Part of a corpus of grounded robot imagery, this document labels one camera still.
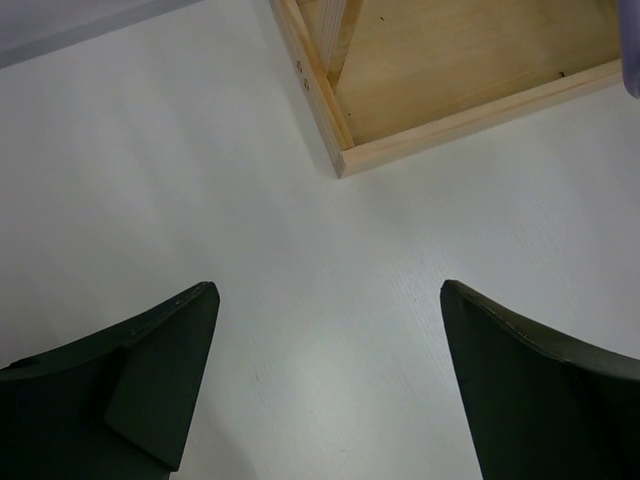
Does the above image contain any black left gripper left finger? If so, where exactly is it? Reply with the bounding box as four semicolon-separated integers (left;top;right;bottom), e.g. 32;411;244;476
1;282;219;479

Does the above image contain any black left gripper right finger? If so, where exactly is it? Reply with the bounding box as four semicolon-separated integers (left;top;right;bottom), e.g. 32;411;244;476
440;280;639;479

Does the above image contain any wooden clothes rack frame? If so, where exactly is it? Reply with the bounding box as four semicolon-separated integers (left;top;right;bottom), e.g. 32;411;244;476
271;0;622;178

